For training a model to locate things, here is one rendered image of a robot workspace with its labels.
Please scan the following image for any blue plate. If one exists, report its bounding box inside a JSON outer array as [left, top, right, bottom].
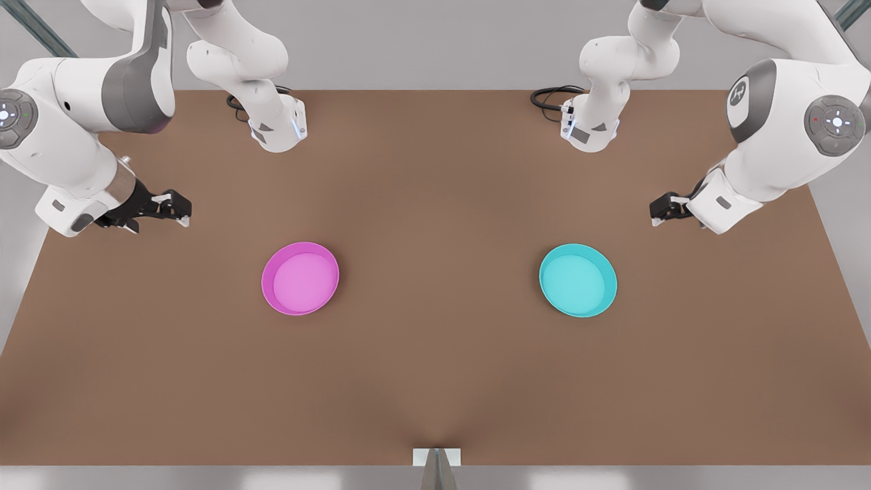
[[539, 244, 619, 319]]

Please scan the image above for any pink plate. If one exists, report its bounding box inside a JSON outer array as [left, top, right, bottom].
[[261, 242, 340, 316]]

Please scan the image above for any black cable loop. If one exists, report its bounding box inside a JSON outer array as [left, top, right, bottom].
[[530, 85, 587, 124], [226, 85, 294, 124]]

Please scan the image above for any silver frame post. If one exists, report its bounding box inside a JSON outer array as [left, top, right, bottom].
[[0, 0, 79, 59], [833, 0, 871, 32], [413, 448, 461, 490]]

